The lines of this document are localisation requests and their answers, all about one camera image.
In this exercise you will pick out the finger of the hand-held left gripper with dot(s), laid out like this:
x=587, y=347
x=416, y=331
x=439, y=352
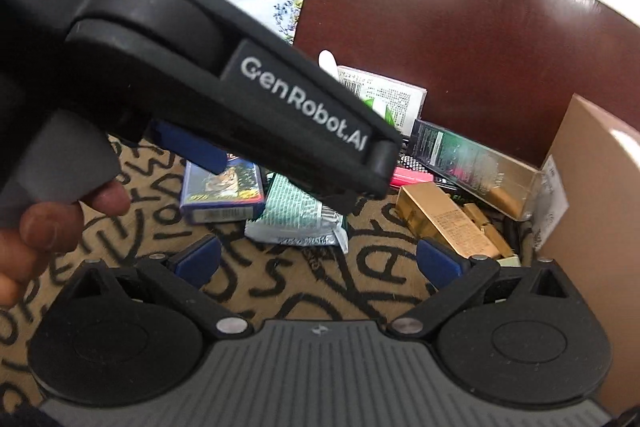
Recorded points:
x=300, y=107
x=190, y=147

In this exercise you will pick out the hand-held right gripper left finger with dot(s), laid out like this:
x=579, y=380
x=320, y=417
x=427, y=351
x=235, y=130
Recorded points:
x=197, y=259

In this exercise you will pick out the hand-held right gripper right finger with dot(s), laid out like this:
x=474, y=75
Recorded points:
x=437, y=262

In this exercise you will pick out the large gold box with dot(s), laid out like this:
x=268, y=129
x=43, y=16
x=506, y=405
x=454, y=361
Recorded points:
x=440, y=212

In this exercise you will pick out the cardboard box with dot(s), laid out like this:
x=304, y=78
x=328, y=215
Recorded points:
x=590, y=187

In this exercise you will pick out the person's left hand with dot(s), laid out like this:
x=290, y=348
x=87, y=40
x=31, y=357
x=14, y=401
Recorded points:
x=45, y=227

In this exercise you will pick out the white plastic stick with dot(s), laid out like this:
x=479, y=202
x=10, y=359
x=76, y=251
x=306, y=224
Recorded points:
x=328, y=62

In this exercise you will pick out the blue playing card box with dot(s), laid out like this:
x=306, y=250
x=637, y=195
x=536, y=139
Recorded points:
x=220, y=197

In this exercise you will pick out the small gold box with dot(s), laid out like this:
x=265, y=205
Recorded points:
x=492, y=237

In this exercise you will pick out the small cream item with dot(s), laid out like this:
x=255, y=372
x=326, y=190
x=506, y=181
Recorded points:
x=509, y=261

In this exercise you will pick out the tan mat with black letters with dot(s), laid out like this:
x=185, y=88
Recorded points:
x=375, y=227

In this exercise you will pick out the pink highlighter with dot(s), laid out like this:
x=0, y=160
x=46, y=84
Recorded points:
x=410, y=178

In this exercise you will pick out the white green printed carton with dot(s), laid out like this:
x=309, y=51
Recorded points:
x=395, y=99

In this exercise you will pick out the green white packet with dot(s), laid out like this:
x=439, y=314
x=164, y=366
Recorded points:
x=290, y=212

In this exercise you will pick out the black mesh item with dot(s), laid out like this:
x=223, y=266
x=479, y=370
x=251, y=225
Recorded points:
x=407, y=162

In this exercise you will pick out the clear plastic packaged item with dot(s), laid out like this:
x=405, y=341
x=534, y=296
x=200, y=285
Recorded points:
x=470, y=157

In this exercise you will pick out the brown wooden chair back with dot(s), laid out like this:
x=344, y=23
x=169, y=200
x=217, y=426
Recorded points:
x=450, y=32

